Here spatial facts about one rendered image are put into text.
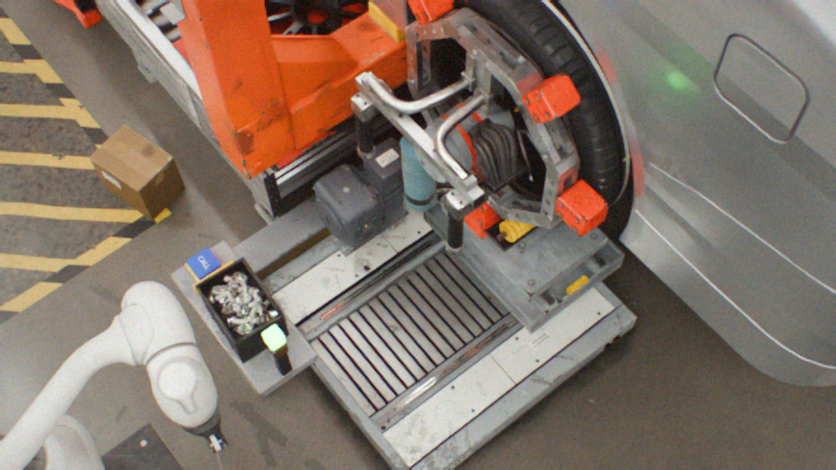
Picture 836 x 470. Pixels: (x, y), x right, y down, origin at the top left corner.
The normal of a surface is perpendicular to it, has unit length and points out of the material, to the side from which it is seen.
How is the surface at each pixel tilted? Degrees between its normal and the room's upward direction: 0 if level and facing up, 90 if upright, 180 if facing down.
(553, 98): 35
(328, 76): 90
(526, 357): 0
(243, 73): 90
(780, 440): 0
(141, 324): 6
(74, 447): 67
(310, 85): 90
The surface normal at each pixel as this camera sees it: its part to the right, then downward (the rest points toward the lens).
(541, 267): -0.02, -0.50
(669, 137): -0.79, 0.54
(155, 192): 0.80, 0.51
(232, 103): 0.62, 0.67
